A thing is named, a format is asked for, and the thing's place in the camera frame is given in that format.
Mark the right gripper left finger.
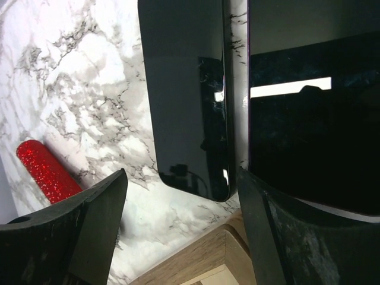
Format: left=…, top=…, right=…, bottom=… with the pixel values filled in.
left=1, top=169, right=128, bottom=284

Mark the purple case phone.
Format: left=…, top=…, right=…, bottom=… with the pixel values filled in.
left=248, top=1, right=379, bottom=216

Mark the red toy microphone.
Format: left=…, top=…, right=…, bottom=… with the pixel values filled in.
left=16, top=140, right=82, bottom=204

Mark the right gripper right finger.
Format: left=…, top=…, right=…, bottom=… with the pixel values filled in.
left=237, top=169, right=379, bottom=284

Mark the wooden chessboard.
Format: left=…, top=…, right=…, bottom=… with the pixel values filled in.
left=132, top=210, right=257, bottom=284

